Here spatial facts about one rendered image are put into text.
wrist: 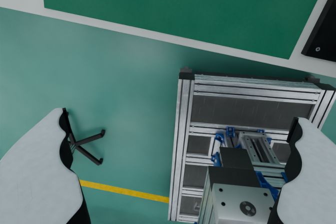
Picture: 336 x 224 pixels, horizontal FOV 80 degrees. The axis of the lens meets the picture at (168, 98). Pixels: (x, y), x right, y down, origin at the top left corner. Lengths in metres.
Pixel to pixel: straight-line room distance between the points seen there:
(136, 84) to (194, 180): 0.81
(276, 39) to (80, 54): 1.20
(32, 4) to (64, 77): 1.00
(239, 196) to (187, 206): 1.30
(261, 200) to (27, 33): 1.53
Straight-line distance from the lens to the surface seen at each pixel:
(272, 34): 0.55
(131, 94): 1.45
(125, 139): 1.68
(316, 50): 0.58
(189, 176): 1.57
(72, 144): 1.79
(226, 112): 1.25
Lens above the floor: 1.26
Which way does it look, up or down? 63 degrees down
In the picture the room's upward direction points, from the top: 170 degrees counter-clockwise
